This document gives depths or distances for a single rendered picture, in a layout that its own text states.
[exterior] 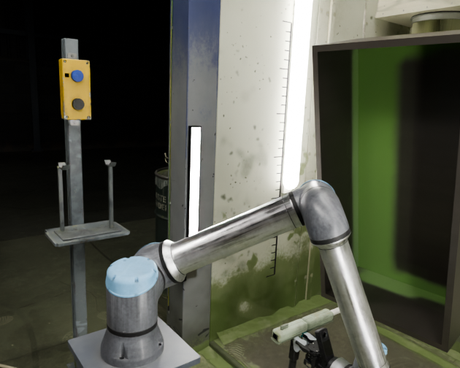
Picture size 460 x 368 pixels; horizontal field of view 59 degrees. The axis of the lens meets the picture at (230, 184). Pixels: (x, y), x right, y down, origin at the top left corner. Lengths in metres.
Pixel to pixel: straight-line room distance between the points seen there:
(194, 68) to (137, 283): 1.16
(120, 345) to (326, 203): 0.71
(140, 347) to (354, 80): 1.46
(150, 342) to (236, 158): 1.20
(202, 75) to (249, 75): 0.30
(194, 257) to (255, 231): 0.22
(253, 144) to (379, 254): 0.89
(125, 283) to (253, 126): 1.31
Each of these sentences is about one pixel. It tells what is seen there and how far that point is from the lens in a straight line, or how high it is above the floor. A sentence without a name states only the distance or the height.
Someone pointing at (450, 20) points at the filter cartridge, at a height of 1.93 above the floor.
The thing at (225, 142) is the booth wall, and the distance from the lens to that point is 2.14.
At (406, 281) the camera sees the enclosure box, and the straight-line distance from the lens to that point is 2.29.
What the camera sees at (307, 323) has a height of 0.55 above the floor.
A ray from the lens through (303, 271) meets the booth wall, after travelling 2.83.
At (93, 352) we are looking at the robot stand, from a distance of 1.39.
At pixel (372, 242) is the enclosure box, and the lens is 2.28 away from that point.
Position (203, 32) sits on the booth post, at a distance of 2.07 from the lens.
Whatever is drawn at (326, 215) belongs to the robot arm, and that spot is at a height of 1.11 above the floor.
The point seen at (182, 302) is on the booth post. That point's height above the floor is 0.33.
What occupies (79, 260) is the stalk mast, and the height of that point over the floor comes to 0.61.
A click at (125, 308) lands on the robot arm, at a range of 1.23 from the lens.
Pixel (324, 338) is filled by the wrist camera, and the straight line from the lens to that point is 1.62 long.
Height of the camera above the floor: 1.40
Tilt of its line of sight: 12 degrees down
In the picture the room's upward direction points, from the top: 2 degrees clockwise
